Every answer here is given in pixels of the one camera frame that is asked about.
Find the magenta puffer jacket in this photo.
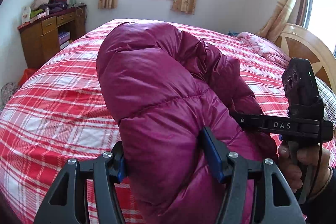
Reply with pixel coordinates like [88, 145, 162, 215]
[96, 22, 276, 223]

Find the pile of clothes on desk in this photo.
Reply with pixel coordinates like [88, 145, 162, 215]
[30, 0, 68, 19]

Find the person's right hand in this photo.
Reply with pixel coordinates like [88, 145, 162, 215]
[278, 141, 332, 198]

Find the striped pillow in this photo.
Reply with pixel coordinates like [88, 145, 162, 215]
[315, 77, 336, 130]

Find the red plaid bed sheet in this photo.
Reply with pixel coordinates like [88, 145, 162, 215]
[0, 18, 336, 224]

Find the wooden bed headboard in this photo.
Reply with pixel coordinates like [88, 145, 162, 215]
[275, 24, 336, 92]

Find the pink folded quilt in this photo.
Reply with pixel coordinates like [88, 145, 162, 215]
[238, 32, 290, 68]

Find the beige curtain near headboard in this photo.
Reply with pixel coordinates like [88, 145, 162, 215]
[257, 0, 297, 42]

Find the side window by headboard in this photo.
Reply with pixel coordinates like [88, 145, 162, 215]
[301, 0, 335, 55]

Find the red bag on floor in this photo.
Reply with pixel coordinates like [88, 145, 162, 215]
[18, 68, 37, 87]

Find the brown wooden desk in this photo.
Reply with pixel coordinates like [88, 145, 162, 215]
[18, 4, 87, 69]

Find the white packet on desk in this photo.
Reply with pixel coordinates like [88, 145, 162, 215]
[21, 6, 31, 24]

